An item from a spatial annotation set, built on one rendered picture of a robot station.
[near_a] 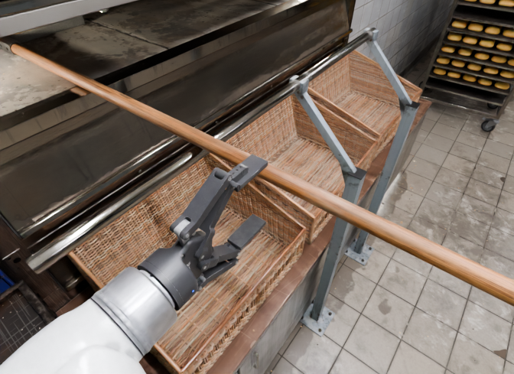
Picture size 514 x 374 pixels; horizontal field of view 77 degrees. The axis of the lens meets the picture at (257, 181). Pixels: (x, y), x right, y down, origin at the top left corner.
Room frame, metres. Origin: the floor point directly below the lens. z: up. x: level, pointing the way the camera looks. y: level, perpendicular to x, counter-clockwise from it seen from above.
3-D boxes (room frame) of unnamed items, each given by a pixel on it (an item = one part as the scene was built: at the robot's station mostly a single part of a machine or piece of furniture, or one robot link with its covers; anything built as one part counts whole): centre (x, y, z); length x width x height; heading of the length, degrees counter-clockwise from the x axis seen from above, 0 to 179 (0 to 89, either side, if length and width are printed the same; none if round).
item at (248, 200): (0.59, 0.19, 0.72); 0.56 x 0.49 x 0.28; 142
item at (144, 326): (0.17, 0.14, 1.20); 0.09 x 0.06 x 0.09; 53
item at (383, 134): (1.54, -0.54, 0.72); 0.56 x 0.49 x 0.28; 141
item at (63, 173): (1.20, 0.05, 1.02); 1.79 x 0.11 x 0.19; 142
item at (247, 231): (0.34, 0.02, 1.13); 0.07 x 0.03 x 0.01; 143
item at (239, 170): (0.32, 0.03, 1.28); 0.05 x 0.01 x 0.03; 143
